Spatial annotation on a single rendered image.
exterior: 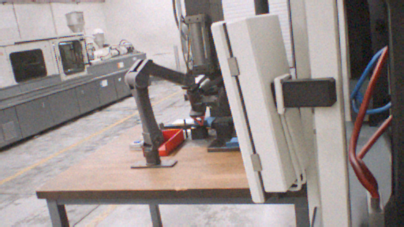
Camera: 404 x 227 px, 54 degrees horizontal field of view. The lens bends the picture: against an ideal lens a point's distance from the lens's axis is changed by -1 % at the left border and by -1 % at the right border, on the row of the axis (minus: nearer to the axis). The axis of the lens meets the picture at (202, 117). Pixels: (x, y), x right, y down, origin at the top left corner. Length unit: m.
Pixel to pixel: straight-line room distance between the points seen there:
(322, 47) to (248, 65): 0.14
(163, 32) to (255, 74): 11.46
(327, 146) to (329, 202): 0.12
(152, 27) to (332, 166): 11.65
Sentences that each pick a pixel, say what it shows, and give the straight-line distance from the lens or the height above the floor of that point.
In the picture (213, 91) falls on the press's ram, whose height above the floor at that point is 1.14.
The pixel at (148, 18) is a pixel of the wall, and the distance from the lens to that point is 12.41.
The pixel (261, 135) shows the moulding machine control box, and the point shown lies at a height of 1.23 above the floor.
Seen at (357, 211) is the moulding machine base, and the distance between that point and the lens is 1.06.
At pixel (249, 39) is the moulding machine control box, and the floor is 1.42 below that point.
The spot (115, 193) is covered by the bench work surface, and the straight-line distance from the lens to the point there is 1.60.
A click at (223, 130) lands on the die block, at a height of 0.94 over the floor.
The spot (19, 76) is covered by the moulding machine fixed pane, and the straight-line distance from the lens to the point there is 7.33.
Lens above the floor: 1.46
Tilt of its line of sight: 13 degrees down
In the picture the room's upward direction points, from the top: 8 degrees counter-clockwise
